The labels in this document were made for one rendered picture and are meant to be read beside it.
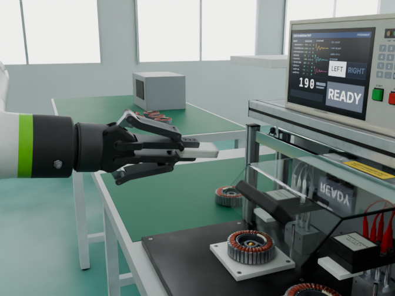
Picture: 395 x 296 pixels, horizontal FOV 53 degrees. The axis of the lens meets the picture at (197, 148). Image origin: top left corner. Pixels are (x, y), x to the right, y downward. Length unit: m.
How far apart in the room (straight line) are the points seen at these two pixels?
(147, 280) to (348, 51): 0.65
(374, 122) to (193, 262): 0.51
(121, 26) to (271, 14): 2.17
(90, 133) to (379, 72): 0.51
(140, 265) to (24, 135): 0.54
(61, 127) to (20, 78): 4.68
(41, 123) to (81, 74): 4.69
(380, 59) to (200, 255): 0.59
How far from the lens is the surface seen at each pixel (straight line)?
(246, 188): 0.61
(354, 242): 0.80
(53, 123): 0.59
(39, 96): 5.27
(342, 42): 0.86
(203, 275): 0.93
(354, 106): 0.83
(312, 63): 0.93
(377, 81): 0.79
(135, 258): 1.05
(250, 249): 0.94
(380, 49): 0.79
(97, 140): 0.59
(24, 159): 0.58
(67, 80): 5.26
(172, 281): 0.91
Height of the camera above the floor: 1.28
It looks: 15 degrees down
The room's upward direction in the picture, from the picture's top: straight up
